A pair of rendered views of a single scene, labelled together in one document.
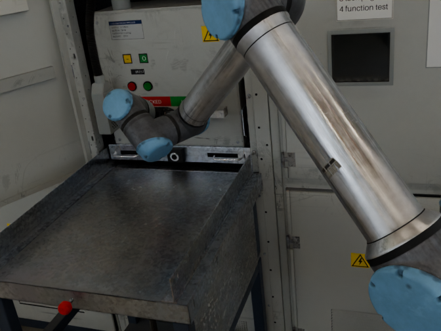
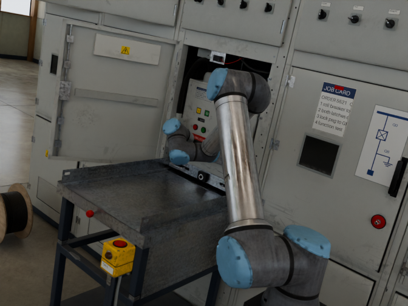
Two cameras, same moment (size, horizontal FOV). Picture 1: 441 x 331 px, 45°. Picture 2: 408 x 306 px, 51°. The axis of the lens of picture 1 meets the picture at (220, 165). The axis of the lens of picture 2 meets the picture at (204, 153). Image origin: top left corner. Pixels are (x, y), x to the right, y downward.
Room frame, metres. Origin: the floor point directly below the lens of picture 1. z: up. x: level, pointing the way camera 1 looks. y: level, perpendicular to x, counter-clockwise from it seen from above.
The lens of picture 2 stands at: (-0.43, -0.47, 1.61)
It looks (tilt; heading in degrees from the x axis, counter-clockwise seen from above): 15 degrees down; 17
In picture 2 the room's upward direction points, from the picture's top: 11 degrees clockwise
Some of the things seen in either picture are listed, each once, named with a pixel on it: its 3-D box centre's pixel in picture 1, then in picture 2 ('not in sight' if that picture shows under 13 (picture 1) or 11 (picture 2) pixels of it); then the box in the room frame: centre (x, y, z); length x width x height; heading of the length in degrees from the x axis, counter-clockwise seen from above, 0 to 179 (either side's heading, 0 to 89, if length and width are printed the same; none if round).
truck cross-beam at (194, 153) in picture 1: (180, 151); (206, 175); (1.77, 0.14, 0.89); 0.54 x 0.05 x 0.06; 69
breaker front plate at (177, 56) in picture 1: (167, 83); (214, 132); (1.75, 0.14, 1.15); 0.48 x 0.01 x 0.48; 69
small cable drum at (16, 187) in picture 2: not in sight; (6, 212); (1.81, 1.52, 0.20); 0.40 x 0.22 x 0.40; 67
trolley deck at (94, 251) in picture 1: (133, 226); (153, 199); (1.40, 0.28, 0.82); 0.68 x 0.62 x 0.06; 159
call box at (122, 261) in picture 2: not in sight; (118, 257); (0.77, 0.11, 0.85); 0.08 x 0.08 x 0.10; 69
